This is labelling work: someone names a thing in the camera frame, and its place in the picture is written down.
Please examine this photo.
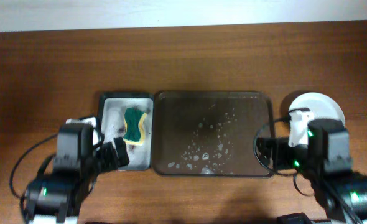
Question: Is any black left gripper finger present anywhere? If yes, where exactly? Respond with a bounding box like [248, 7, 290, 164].
[113, 137, 129, 167]
[100, 143, 119, 171]

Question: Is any small grey soapy tray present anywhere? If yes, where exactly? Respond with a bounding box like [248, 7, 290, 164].
[98, 92, 154, 171]

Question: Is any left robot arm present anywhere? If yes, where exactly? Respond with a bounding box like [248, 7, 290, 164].
[20, 123, 129, 223]

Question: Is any yellow green scrubbing sponge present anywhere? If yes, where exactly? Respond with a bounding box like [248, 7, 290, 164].
[123, 108, 147, 146]

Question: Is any white plate with red smear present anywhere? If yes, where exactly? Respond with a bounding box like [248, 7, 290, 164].
[289, 92, 346, 125]

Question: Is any dark brown serving tray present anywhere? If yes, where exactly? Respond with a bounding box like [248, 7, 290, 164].
[151, 91, 273, 178]

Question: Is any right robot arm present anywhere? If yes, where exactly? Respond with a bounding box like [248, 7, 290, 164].
[253, 119, 367, 223]

